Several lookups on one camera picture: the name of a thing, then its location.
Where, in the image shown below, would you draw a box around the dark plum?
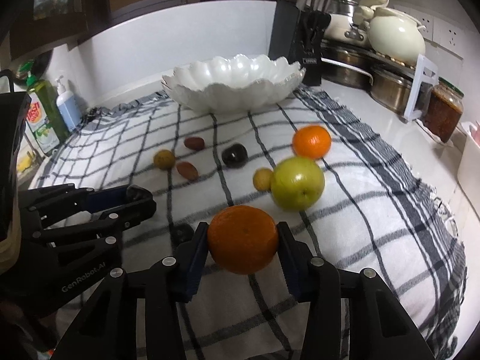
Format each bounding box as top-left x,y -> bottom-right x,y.
221,143 -> 248,168
169,223 -> 194,250

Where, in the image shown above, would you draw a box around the yellow longan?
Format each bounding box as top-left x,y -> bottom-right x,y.
153,150 -> 176,171
252,167 -> 273,192

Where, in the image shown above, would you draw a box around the orange tangerine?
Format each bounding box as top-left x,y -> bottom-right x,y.
208,205 -> 278,275
292,125 -> 332,160

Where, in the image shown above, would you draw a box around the green apple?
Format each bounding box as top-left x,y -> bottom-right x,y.
270,156 -> 326,211

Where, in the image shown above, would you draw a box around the yellow sponge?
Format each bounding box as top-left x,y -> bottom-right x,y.
16,152 -> 35,174

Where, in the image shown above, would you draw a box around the black white checkered cloth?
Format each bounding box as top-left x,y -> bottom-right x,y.
28,84 -> 468,360

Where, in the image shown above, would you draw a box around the green dish soap bottle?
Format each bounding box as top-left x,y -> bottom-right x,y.
21,60 -> 70,156

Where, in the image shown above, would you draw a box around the blue pump soap bottle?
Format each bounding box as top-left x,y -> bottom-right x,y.
55,76 -> 81,133

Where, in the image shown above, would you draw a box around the white scalloped ceramic bowl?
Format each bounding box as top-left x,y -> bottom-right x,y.
161,54 -> 306,114

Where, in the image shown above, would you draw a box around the steel pot left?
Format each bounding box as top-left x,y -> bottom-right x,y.
321,43 -> 374,91

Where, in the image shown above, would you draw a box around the steel pot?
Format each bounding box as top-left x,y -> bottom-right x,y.
370,66 -> 413,115
321,43 -> 374,91

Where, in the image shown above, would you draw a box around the white plastic basin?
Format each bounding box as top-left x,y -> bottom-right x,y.
457,122 -> 480,215

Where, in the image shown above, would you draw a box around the steel pot lower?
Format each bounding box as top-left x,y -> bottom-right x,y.
370,66 -> 413,115

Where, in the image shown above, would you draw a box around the glass jar red sauce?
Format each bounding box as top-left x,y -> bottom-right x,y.
423,77 -> 465,143

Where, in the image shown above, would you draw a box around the pink plastic colander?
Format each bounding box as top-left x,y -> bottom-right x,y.
469,121 -> 480,141

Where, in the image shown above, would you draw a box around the black knife block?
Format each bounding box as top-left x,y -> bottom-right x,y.
268,0 -> 332,86

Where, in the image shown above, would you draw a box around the white pot with lid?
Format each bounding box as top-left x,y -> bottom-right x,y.
324,0 -> 370,48

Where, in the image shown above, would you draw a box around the cream ceramic pot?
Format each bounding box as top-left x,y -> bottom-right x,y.
367,7 -> 425,67

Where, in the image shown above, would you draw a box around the wall power sockets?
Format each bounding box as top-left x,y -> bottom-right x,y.
393,4 -> 465,59

